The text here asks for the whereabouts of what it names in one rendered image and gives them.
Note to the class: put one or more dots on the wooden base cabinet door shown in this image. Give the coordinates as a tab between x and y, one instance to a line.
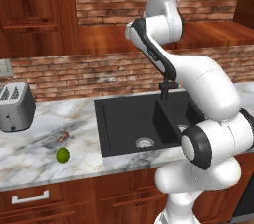
218	204
129	201

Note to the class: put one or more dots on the dark dishwasher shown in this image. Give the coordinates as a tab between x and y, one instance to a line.
245	201

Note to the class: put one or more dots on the brown mushroom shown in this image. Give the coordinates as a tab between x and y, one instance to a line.
63	136

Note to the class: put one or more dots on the black sink tap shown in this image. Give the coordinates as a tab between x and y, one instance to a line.
163	90

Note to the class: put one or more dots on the grey toaster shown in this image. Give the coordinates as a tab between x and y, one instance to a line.
16	109

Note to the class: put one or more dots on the grey wall socket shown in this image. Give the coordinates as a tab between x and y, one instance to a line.
4	68

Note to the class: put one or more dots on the black kitchen sink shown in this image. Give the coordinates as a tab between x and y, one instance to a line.
129	125

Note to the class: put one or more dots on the wooden wall cabinet door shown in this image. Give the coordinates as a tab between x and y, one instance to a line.
36	6

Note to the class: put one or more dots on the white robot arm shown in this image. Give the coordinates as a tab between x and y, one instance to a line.
205	82

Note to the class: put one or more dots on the wooden drawer front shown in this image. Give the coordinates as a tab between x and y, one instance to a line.
46	217
69	193

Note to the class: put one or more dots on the green lime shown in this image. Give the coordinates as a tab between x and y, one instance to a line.
63	155

